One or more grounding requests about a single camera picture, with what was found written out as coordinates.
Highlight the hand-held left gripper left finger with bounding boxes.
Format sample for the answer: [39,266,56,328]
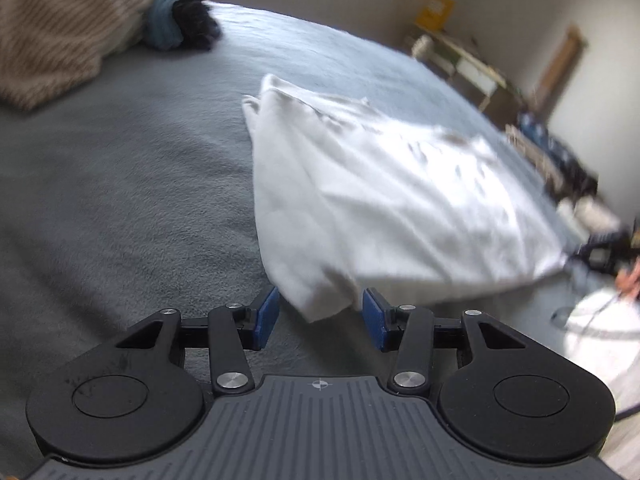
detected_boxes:
[115,286,280,395]

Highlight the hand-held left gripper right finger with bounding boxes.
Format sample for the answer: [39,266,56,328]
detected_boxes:
[362,288,530,392]

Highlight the white sweatshirt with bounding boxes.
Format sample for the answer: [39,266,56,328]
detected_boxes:
[242,74,571,325]

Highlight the person's right hand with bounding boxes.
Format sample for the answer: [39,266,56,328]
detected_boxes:
[615,265,640,303]

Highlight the blue plaid folded cloth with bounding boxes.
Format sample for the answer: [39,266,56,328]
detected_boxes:
[517,112,598,200]

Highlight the beige folded cloth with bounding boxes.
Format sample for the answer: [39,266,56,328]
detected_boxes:
[505,125,548,181]

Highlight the long cardboard piece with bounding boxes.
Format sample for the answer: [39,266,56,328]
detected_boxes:
[537,25,587,106]

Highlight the white wooden shelf unit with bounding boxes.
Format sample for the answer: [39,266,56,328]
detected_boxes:
[405,25,511,111]

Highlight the yellow box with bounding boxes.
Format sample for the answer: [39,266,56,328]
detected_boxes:
[416,0,455,31]

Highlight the black garment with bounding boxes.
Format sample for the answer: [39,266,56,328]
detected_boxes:
[172,0,223,52]

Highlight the blue-grey garment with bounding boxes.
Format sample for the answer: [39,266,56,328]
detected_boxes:
[145,0,188,52]

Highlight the beige checkered blanket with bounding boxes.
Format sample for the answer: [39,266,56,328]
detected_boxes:
[0,0,153,111]

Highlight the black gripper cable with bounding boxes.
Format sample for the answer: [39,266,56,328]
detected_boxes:
[551,290,640,423]

